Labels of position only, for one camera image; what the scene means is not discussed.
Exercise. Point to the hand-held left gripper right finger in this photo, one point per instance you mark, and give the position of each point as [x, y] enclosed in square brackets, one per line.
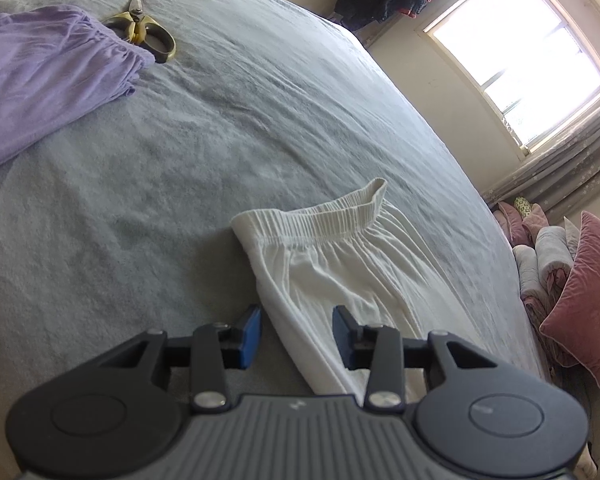
[344, 335]

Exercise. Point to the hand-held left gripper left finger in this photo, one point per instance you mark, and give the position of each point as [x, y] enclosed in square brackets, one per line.
[250, 332]

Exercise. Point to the white pants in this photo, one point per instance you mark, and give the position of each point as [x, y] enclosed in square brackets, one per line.
[330, 260]

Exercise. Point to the folded grey pink quilt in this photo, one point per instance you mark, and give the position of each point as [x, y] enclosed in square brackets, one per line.
[545, 255]

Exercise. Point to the small pink pillow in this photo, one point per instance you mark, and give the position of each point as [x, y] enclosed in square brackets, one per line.
[530, 222]

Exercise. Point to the green patterned cushion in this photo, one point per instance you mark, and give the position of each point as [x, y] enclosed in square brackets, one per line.
[522, 205]

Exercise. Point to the large pink velvet pillow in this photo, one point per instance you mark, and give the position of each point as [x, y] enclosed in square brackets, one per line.
[585, 310]

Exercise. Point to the light grey pillow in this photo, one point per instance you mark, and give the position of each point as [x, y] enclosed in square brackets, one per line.
[571, 240]

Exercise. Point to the grey floral curtain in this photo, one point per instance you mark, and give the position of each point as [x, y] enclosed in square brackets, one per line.
[370, 35]
[570, 160]

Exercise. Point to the purple pants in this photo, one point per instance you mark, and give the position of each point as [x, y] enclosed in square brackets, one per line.
[40, 75]

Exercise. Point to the window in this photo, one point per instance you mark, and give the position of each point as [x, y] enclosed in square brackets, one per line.
[520, 45]

